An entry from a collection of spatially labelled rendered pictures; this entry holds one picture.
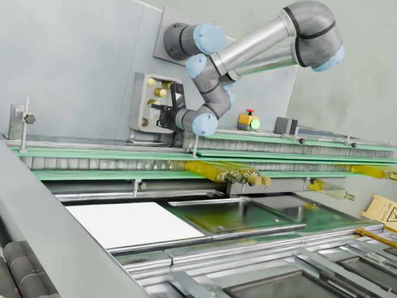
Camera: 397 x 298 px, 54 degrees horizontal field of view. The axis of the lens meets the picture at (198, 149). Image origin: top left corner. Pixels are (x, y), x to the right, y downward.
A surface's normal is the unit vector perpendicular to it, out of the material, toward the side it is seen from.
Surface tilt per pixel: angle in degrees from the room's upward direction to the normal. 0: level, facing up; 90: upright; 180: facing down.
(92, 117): 0
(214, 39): 10
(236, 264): 0
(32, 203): 90
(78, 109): 0
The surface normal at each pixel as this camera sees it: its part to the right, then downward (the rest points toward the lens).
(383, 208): -0.43, -0.48
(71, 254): 0.17, -0.97
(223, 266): 0.59, 0.22
